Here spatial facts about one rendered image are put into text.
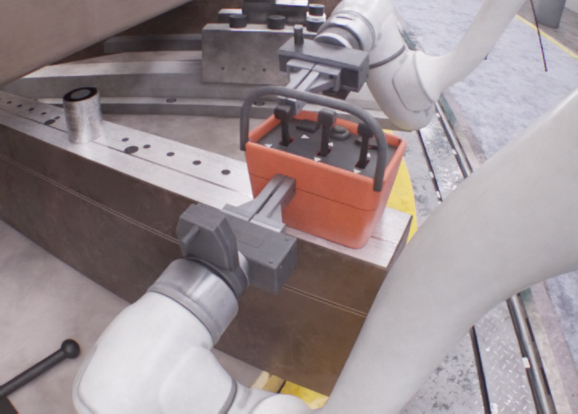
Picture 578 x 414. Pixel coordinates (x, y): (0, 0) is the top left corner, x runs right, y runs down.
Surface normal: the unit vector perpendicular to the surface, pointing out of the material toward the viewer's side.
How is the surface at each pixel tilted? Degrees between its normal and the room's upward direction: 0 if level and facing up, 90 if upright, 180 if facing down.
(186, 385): 50
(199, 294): 31
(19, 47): 90
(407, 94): 96
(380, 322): 84
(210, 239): 97
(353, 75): 103
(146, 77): 71
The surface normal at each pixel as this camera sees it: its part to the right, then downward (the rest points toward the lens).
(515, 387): 0.04, -0.82
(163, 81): -0.06, 0.28
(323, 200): -0.46, 0.59
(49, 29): 0.89, 0.29
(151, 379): 0.57, -0.33
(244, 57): -0.08, 0.57
